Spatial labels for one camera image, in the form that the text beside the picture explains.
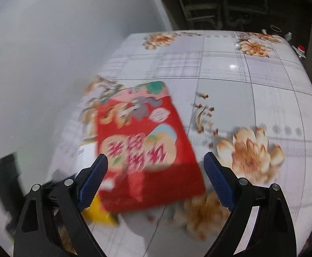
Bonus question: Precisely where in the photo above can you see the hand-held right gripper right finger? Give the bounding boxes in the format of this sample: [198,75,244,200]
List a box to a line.
[204,151,297,257]

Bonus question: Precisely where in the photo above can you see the red cap plastic bottle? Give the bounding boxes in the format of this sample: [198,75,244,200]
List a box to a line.
[295,44,308,59]

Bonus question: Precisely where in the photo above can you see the red snack packet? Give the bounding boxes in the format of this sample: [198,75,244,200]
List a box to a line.
[96,81,207,214]

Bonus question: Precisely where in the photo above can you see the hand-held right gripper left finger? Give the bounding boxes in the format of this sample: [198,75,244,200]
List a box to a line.
[14,153,109,257]

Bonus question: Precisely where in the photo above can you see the grey drain pipes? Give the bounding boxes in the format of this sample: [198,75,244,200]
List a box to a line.
[172,0,270,30]

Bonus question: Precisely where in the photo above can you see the floral plastic tablecloth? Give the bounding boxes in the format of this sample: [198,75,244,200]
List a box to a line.
[49,29,312,257]

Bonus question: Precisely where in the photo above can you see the white cardboard box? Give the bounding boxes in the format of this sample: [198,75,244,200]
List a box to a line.
[77,143,99,166]

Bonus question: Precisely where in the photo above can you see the yellow cardboard box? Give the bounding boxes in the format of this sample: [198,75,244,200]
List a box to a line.
[82,195,119,227]

